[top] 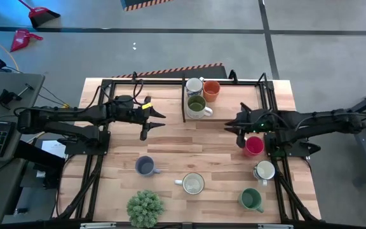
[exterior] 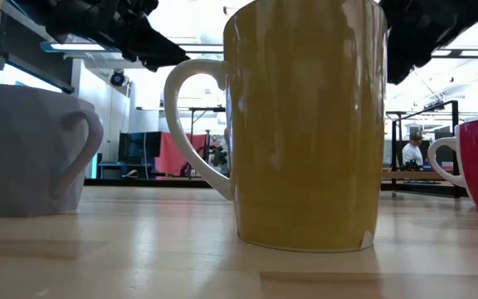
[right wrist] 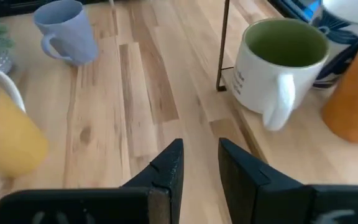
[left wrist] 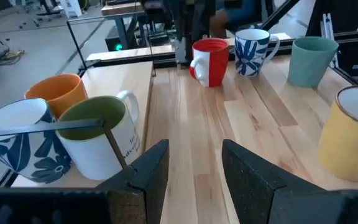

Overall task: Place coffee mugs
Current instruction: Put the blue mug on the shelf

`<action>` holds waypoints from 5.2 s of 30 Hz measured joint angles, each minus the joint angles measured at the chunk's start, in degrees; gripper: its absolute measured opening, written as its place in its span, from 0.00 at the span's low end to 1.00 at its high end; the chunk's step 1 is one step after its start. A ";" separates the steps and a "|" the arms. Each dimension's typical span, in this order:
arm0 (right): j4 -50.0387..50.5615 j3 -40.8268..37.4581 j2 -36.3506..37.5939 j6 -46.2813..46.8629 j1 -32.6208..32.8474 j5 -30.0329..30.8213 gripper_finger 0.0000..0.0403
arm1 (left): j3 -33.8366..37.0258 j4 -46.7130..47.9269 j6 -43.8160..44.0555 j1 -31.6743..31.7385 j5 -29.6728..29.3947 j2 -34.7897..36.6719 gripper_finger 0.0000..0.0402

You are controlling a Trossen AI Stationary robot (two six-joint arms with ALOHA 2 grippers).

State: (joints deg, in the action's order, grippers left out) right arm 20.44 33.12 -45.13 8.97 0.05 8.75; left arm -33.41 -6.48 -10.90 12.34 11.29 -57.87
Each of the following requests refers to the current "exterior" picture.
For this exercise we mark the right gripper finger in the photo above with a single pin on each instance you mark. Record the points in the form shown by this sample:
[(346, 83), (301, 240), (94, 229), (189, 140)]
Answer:
[(401, 62)]

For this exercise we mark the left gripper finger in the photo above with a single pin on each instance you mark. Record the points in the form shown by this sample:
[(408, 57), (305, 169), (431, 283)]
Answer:
[(152, 50)]

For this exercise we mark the grey-blue faceted mug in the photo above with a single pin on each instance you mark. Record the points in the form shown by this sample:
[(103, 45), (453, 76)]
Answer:
[(19, 153)]

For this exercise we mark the black metal workbench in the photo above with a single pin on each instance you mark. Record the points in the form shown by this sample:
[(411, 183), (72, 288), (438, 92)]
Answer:
[(191, 109)]

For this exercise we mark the large framed window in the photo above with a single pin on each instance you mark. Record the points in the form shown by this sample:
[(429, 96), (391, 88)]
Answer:
[(27, 76)]

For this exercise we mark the person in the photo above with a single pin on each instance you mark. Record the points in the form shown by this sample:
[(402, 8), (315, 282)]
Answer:
[(412, 154)]

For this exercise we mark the black metal wooden mug rack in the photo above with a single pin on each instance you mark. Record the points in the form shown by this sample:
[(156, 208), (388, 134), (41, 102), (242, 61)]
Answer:
[(455, 145)]

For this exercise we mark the dark cabinet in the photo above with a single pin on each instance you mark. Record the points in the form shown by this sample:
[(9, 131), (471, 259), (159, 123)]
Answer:
[(137, 149)]

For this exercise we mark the red cloth partition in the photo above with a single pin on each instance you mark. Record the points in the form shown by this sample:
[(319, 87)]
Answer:
[(172, 155)]

